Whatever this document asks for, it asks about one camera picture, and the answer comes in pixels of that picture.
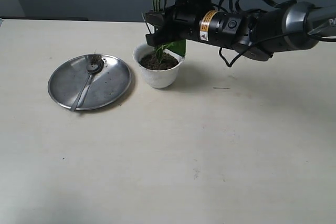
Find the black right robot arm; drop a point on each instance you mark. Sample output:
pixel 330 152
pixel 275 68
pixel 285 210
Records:
pixel 253 33

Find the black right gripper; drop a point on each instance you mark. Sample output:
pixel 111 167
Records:
pixel 213 27

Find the steel spork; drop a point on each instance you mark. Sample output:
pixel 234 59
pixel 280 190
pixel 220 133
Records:
pixel 93 66

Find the white plastic flower pot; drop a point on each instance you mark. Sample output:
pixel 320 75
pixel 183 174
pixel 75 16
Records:
pixel 158 79

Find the round steel plate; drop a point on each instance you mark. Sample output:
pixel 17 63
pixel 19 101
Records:
pixel 73 87

